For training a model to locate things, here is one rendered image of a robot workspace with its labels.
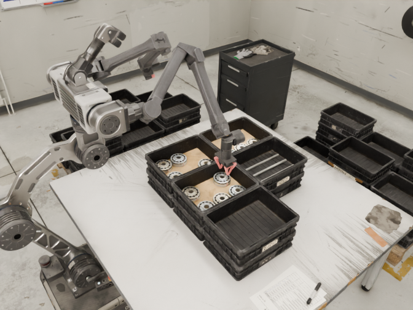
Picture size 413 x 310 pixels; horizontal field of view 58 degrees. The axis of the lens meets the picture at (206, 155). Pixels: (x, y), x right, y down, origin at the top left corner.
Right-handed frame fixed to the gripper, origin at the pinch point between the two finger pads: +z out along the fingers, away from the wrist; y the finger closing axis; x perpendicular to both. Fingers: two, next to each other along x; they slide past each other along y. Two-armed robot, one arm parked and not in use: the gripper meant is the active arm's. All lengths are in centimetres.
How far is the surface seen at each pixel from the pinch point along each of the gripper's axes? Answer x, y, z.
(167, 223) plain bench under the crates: 26.8, 14.2, 36.7
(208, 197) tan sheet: 3.6, 7.4, 23.4
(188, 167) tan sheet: -2.0, 35.9, 23.5
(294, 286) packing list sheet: -3, -56, 36
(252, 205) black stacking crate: -13.4, -11.0, 23.3
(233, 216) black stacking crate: 0.9, -11.9, 23.5
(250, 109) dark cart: -129, 118, 62
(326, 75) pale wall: -325, 176, 98
